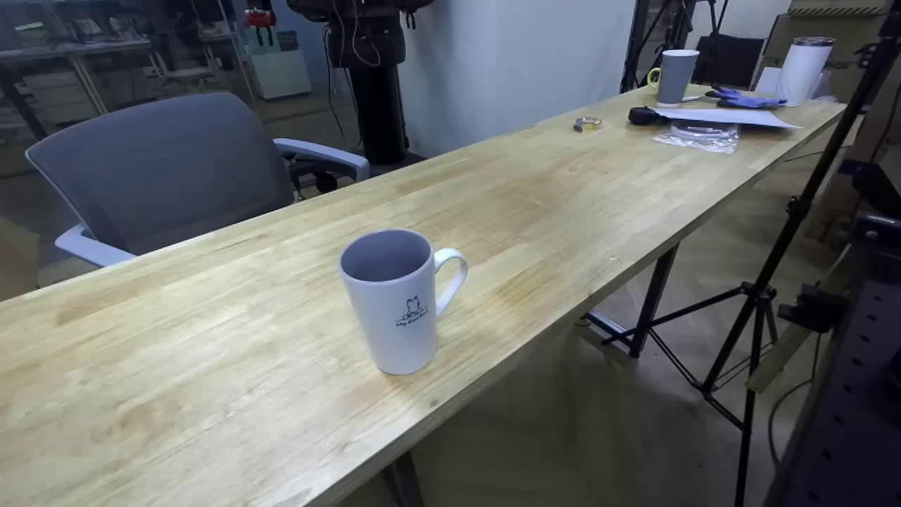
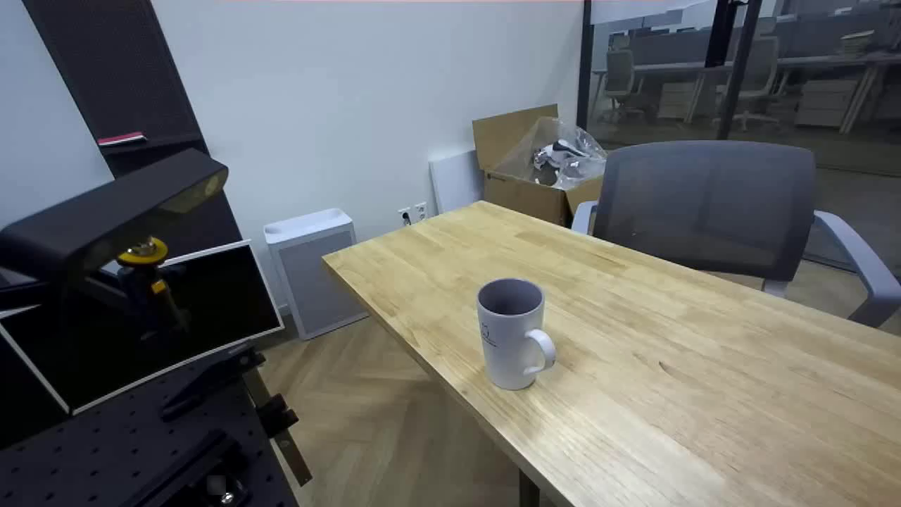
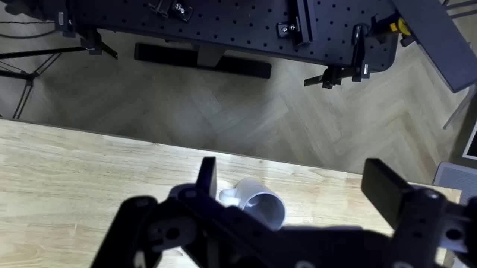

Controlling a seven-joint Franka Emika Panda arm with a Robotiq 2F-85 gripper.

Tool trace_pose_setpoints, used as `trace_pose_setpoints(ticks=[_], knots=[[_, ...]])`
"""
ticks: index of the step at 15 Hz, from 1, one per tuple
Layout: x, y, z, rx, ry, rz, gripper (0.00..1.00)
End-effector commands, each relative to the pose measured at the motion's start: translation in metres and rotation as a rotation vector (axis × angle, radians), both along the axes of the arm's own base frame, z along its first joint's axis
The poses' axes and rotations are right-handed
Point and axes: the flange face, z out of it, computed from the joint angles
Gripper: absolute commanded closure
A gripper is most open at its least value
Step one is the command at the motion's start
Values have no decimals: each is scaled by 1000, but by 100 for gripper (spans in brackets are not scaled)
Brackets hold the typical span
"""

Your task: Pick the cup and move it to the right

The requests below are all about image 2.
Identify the black pillar behind glass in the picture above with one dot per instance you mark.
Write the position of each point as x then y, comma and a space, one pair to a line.
732, 57

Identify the black table leg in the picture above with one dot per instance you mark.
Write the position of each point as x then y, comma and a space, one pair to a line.
526, 492

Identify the white flat board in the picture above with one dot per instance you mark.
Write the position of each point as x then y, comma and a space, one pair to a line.
454, 184

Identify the yellow knob camera mount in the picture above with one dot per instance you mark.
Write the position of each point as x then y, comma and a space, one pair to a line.
145, 253

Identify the black glass wall frame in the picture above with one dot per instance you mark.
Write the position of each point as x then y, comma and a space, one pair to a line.
585, 94

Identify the black box with white edges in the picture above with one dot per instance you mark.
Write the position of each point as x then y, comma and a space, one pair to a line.
219, 312

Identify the white ceramic mug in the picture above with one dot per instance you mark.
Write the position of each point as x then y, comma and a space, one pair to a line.
506, 351

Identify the office chair behind glass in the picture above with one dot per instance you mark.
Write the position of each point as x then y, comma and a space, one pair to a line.
619, 74

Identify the grey mesh office chair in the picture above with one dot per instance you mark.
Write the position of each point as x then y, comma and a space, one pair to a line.
704, 202

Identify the black perforated breadboard table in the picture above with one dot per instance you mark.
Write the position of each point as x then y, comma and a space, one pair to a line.
93, 451

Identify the white air purifier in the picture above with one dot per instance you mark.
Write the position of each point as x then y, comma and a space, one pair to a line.
314, 271

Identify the office desk behind glass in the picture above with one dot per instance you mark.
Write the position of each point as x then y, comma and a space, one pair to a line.
844, 67

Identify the black clamp with tan strip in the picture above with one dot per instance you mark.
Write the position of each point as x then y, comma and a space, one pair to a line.
280, 418

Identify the brown cardboard box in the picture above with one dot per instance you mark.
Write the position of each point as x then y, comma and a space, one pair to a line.
498, 143

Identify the black slanted shelf unit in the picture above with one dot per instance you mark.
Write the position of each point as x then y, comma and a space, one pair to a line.
101, 57

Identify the white wall outlet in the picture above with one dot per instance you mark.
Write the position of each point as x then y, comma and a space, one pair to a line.
412, 212

